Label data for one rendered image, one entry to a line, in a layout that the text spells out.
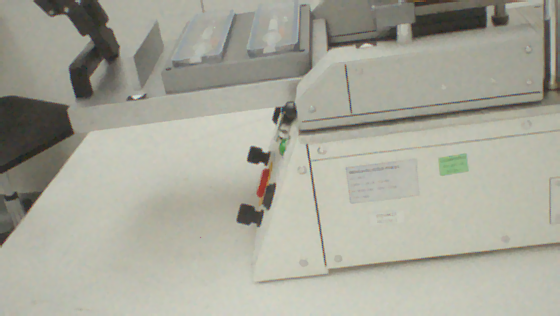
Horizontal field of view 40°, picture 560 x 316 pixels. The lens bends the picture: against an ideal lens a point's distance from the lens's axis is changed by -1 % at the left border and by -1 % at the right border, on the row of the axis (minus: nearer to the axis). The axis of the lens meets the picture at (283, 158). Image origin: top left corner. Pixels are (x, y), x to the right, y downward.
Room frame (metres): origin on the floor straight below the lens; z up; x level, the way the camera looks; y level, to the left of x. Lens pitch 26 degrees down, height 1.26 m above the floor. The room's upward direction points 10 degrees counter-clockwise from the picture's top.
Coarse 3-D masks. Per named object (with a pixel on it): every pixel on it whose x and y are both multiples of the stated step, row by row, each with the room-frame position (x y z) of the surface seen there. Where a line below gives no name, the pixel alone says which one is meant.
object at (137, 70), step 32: (160, 32) 0.99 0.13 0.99; (320, 32) 0.94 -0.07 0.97; (128, 64) 0.84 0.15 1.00; (160, 64) 0.92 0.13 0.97; (96, 96) 0.84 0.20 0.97; (160, 96) 0.80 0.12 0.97; (192, 96) 0.80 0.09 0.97; (224, 96) 0.79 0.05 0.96; (256, 96) 0.79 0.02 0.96; (288, 96) 0.79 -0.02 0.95; (96, 128) 0.81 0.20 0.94
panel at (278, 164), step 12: (276, 144) 0.94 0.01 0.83; (288, 144) 0.77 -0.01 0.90; (276, 156) 0.88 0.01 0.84; (288, 156) 0.75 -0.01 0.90; (264, 168) 1.01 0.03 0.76; (276, 168) 0.84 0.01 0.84; (276, 180) 0.79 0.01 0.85; (276, 192) 0.75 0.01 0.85; (264, 216) 0.80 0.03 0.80; (264, 228) 0.76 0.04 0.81; (252, 264) 0.76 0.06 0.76
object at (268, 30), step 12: (264, 12) 0.95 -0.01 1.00; (276, 12) 0.94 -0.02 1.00; (288, 12) 0.93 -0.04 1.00; (264, 24) 0.90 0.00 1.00; (276, 24) 0.89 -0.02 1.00; (288, 24) 0.88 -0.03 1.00; (252, 36) 0.85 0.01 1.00; (264, 36) 0.85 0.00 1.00; (276, 36) 0.84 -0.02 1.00; (288, 36) 0.83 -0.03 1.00; (252, 48) 0.81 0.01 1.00
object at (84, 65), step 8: (112, 32) 0.98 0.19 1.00; (88, 48) 0.90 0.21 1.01; (96, 48) 0.91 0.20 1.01; (80, 56) 0.88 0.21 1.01; (88, 56) 0.88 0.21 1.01; (96, 56) 0.90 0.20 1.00; (72, 64) 0.85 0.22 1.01; (80, 64) 0.85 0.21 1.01; (88, 64) 0.86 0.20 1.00; (96, 64) 0.89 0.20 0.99; (72, 72) 0.85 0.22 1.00; (80, 72) 0.85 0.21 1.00; (88, 72) 0.86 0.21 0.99; (72, 80) 0.85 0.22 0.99; (80, 80) 0.85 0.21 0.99; (88, 80) 0.85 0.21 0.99; (80, 88) 0.85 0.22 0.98; (88, 88) 0.85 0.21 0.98; (80, 96) 0.85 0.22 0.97
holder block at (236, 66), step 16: (240, 16) 0.99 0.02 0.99; (304, 16) 0.93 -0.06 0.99; (240, 32) 0.91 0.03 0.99; (304, 32) 0.87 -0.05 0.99; (240, 48) 0.85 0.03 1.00; (304, 48) 0.81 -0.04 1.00; (208, 64) 0.81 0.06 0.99; (224, 64) 0.80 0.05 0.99; (240, 64) 0.80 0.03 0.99; (256, 64) 0.80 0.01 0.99; (272, 64) 0.80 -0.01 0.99; (288, 64) 0.80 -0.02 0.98; (304, 64) 0.79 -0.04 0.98; (176, 80) 0.81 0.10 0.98; (192, 80) 0.81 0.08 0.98; (208, 80) 0.81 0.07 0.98; (224, 80) 0.80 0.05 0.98; (240, 80) 0.80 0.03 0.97; (256, 80) 0.80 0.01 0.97
